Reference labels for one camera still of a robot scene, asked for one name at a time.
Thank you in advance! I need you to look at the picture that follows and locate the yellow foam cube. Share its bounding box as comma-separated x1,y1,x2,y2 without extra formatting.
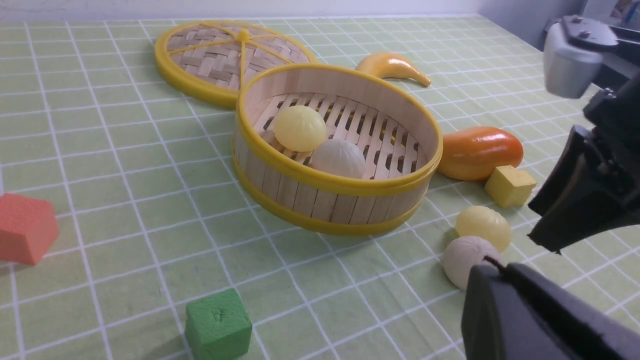
484,165,537,208

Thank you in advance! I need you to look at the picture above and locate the orange toy mango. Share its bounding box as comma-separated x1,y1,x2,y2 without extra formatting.
437,126,524,182

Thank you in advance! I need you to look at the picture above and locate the bamboo steamer tray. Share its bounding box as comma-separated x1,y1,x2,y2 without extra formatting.
232,63,443,236

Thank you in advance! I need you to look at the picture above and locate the woven bamboo steamer lid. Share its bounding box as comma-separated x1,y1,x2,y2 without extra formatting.
154,20,317,109

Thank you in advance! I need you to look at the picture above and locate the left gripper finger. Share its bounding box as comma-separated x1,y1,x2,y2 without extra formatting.
461,257,640,360

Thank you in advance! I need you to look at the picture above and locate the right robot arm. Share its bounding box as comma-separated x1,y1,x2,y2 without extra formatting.
528,14,640,253

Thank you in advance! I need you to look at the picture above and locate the yellow toy banana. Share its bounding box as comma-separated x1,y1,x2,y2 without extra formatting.
355,52,432,88

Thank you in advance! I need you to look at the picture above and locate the green foam cube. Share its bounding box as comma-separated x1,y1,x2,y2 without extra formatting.
185,288,253,360

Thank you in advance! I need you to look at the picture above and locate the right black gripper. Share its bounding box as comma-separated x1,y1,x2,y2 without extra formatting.
528,88,640,253

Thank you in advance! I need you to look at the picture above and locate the green checkered tablecloth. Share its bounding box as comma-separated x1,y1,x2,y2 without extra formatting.
0,16,640,360

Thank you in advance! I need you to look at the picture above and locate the yellow bun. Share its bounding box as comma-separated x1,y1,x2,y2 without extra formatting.
454,205,514,253
272,105,329,153

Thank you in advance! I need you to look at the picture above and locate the white bun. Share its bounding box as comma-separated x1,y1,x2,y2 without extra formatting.
310,138,366,179
441,235,501,291

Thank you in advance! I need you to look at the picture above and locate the red foam cube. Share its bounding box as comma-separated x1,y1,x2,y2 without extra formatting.
0,193,59,265

